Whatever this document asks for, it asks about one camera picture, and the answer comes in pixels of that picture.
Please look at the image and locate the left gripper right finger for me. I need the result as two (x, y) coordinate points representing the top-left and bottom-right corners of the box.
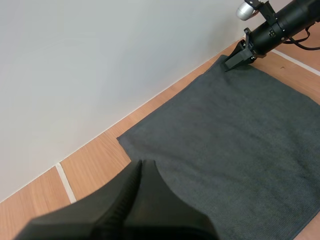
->
(121, 159), (221, 240)

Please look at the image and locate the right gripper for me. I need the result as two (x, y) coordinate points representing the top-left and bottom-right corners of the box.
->
(223, 20), (286, 73)

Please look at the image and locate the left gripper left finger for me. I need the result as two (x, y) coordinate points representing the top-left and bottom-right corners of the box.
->
(22, 159), (143, 240)

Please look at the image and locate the dark grey towel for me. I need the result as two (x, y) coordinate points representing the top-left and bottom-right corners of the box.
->
(116, 54), (320, 240)

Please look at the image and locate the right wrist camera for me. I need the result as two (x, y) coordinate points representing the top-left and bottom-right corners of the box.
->
(236, 0), (279, 25)

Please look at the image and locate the black cable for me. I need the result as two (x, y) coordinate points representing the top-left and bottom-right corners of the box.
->
(286, 24), (320, 51)

